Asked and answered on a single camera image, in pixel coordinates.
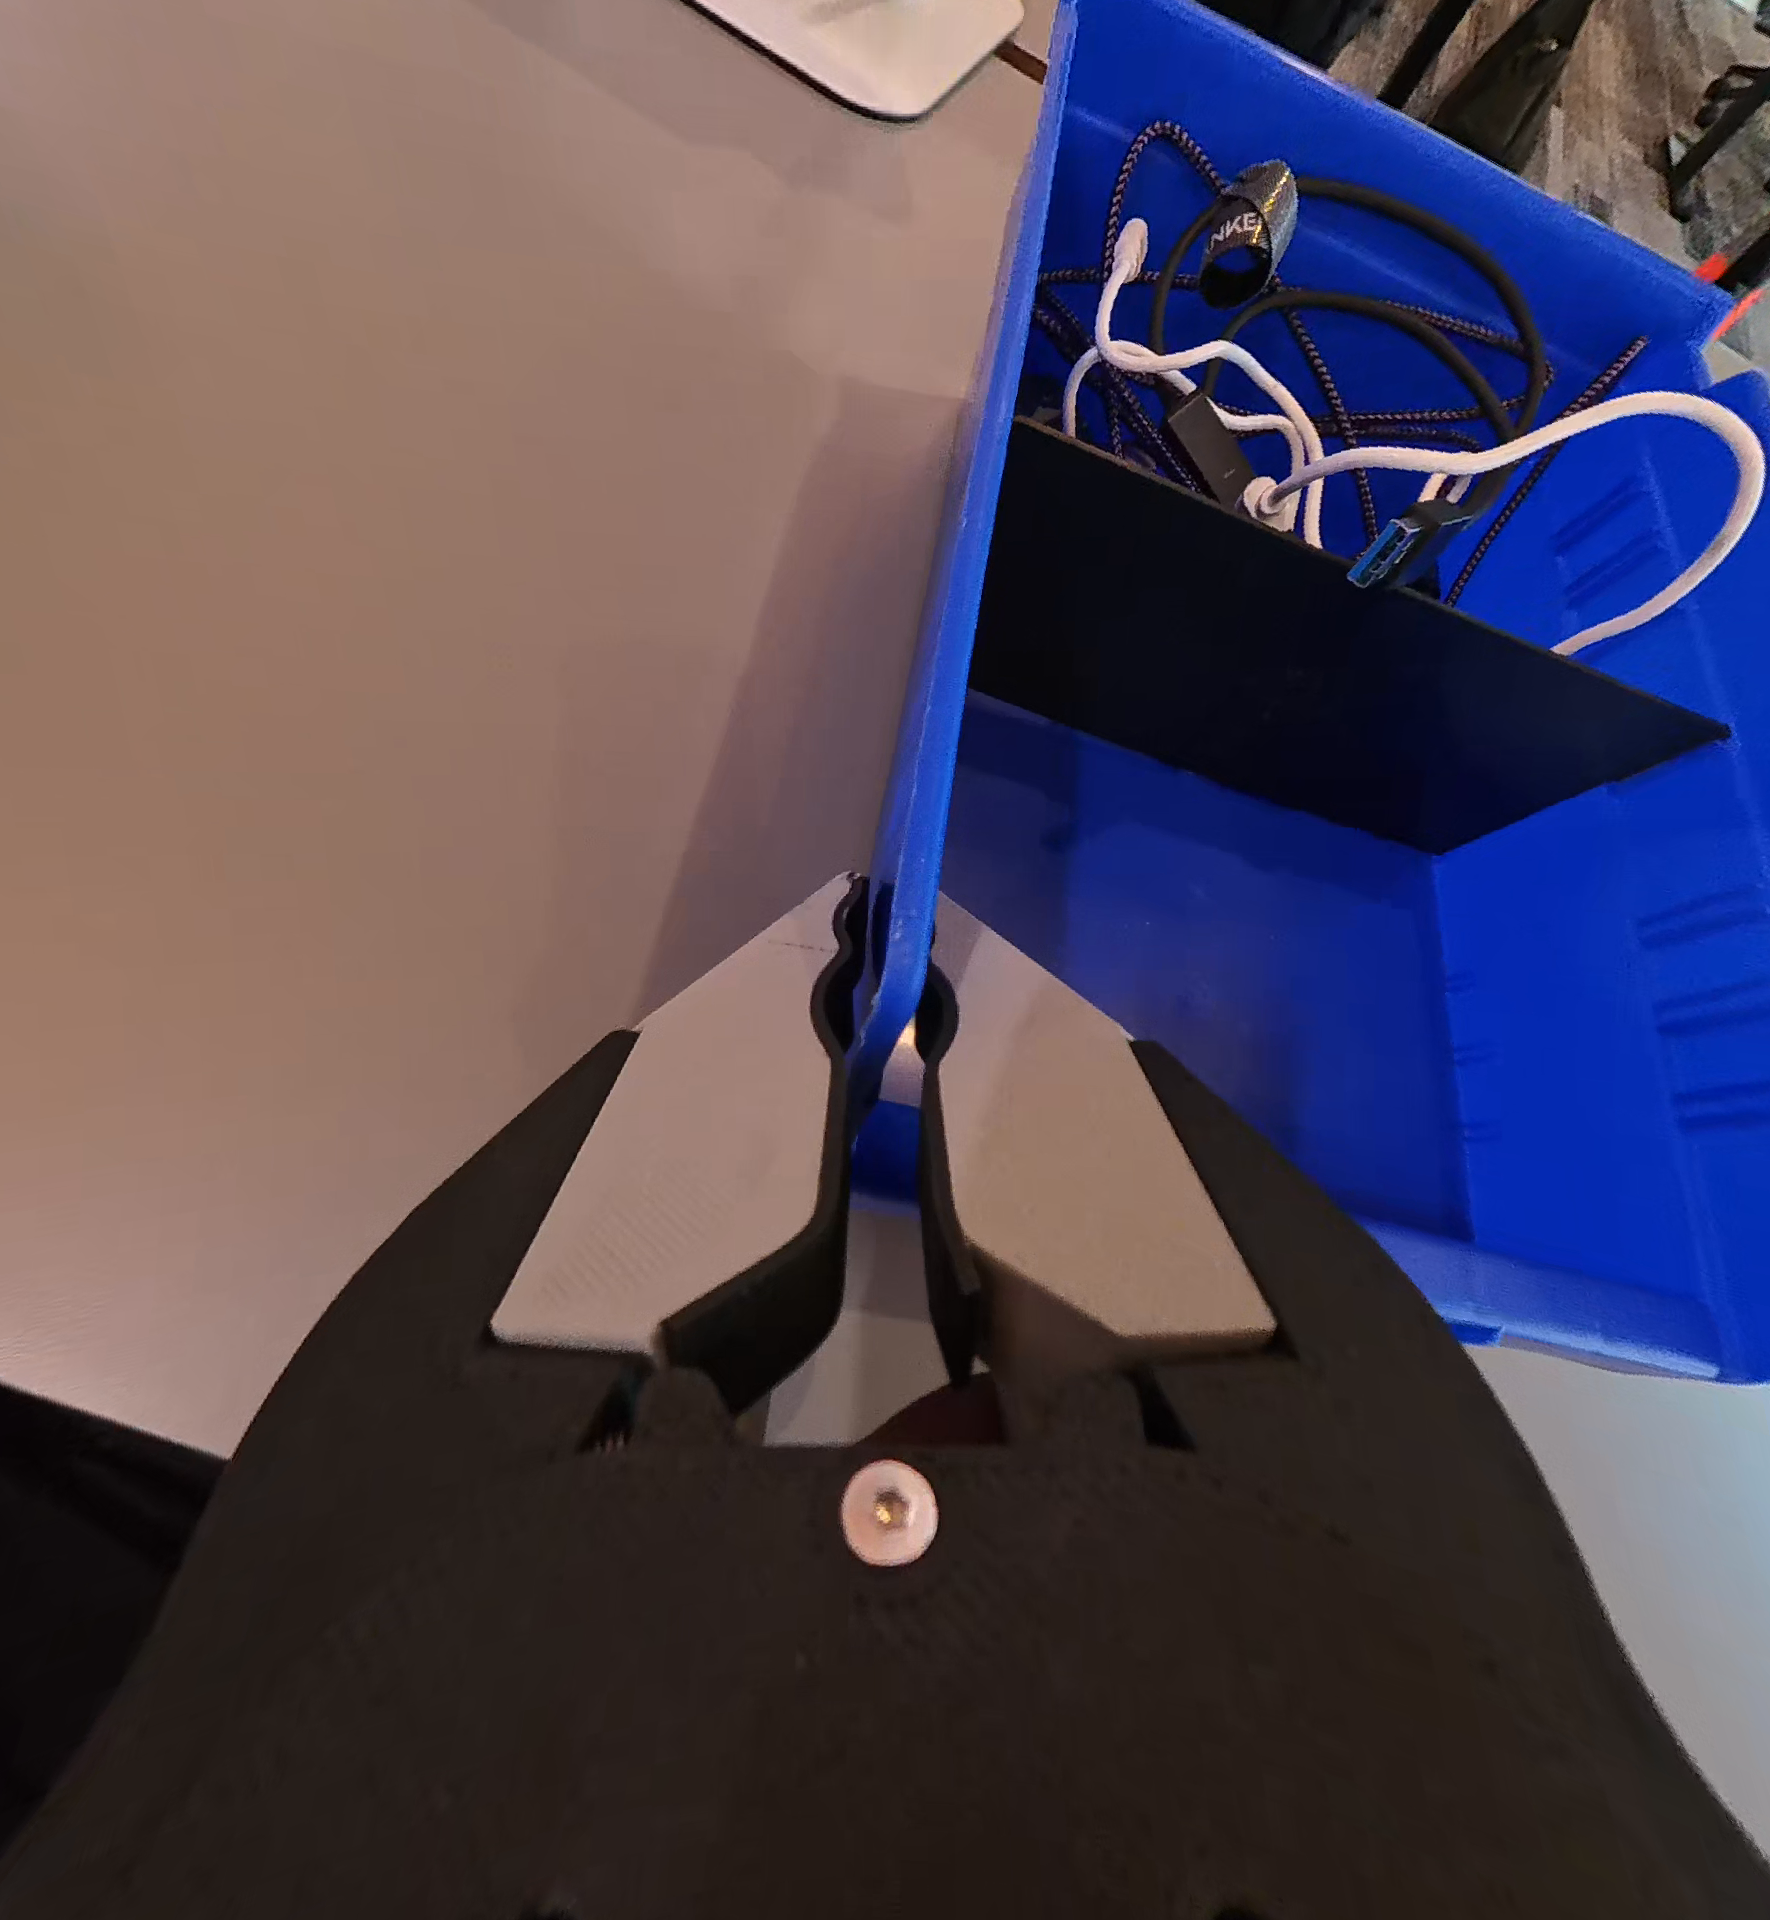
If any black bin divider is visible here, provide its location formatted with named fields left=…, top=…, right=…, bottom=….
left=967, top=418, right=1733, bottom=856

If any purple braided usb cable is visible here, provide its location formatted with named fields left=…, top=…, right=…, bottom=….
left=1031, top=121, right=1652, bottom=610

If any black office chair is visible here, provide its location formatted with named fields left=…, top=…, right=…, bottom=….
left=1665, top=37, right=1770, bottom=225

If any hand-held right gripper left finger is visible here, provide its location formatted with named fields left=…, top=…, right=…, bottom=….
left=488, top=876, right=873, bottom=1413

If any black anker usb hub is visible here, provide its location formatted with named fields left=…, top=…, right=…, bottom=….
left=1146, top=157, right=1553, bottom=596

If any blue plastic bin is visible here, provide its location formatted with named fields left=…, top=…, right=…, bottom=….
left=846, top=0, right=1770, bottom=1387

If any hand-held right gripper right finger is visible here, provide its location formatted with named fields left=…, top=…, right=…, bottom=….
left=915, top=896, right=1280, bottom=1387

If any white cable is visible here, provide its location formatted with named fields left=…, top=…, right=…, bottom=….
left=1060, top=215, right=1770, bottom=662

